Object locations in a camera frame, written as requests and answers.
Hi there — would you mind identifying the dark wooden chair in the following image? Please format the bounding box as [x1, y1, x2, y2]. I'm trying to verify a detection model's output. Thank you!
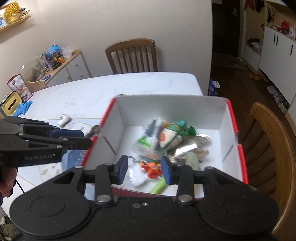
[105, 38, 158, 74]

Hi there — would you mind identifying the blue globe toy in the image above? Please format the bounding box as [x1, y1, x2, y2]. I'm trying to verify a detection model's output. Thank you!
[47, 45, 61, 59]

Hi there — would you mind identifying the small light wooden chair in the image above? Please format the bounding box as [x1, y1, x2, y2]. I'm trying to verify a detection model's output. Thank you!
[26, 80, 48, 93]

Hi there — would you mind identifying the red picture card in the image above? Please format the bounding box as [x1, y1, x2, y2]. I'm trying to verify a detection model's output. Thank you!
[7, 74, 33, 102]

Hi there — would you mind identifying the wooden wall shelf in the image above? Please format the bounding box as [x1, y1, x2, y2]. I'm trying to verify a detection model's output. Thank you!
[0, 1, 32, 34]

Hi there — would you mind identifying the green tube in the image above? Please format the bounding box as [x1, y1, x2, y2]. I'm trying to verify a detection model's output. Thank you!
[149, 179, 167, 195]

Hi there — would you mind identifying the white sideboard cabinet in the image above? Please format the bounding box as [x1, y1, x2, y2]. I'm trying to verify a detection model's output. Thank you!
[41, 50, 91, 87]

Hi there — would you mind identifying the white green tissue pack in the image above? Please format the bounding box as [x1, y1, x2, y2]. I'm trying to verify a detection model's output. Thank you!
[132, 118, 168, 162]

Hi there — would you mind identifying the white toy figure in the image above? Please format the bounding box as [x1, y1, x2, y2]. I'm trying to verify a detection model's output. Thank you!
[57, 114, 72, 128]

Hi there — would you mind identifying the yellow tissue box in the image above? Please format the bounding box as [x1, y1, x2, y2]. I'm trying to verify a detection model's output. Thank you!
[1, 91, 23, 116]

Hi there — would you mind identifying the person's left hand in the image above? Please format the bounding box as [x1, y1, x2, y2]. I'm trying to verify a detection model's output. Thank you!
[1, 168, 17, 197]

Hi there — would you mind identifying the red orange keychain toy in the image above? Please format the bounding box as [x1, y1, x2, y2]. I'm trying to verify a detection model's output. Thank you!
[128, 156, 163, 179]

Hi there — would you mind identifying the silver foil snack bag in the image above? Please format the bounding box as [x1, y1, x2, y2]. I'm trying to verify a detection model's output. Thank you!
[166, 134, 211, 166]

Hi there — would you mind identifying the grey green soap bar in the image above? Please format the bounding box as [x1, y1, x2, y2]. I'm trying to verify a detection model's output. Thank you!
[185, 152, 201, 171]

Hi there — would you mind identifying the blue cloth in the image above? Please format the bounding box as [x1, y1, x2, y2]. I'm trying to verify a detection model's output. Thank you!
[11, 101, 32, 117]

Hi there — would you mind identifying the red white cardboard box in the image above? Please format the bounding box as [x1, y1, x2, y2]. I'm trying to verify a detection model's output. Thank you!
[82, 95, 248, 196]

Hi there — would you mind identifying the white wall cabinet unit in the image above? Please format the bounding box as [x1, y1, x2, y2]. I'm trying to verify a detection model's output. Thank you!
[244, 1, 295, 113]

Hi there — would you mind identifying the blue box on floor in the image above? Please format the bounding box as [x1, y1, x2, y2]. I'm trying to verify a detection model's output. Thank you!
[208, 79, 221, 96]

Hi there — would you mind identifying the colourful snack packet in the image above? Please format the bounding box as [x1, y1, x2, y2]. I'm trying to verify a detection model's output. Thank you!
[159, 120, 197, 150]

